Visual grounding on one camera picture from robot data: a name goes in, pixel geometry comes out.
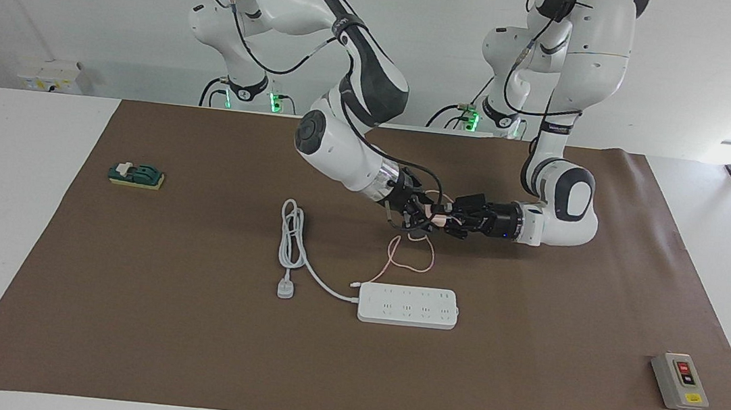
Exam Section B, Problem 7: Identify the white power cord with plug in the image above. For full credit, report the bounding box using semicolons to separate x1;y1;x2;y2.
272;198;371;308

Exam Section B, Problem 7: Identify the brown table mat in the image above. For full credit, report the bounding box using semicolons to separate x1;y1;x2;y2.
0;85;731;410

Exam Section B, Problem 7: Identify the white wall box yellow sticker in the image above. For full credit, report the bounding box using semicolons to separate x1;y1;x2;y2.
16;56;86;96

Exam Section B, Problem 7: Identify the white power strip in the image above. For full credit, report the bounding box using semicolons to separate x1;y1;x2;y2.
356;281;461;332

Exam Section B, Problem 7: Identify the grey on-off switch box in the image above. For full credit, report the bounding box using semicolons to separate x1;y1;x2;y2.
647;351;715;410

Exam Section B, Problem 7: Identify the black left arm base cable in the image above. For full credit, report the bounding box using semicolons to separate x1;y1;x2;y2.
425;70;536;140

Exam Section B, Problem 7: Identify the green knife switch yellow base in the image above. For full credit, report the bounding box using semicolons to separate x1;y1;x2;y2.
107;160;167;192

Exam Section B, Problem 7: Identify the black right arm base cable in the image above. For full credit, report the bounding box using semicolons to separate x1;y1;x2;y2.
198;74;301;117

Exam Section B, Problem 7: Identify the black arm base cable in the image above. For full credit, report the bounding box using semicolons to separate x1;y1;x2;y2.
425;70;536;140
198;74;301;117

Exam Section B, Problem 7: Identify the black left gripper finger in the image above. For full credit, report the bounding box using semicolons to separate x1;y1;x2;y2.
443;216;474;240
451;194;482;217

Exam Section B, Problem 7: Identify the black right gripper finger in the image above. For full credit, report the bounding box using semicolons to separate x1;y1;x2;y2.
404;210;435;234
409;189;439;212

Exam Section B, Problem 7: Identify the pink charging cable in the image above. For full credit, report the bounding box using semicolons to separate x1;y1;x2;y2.
350;181;457;300

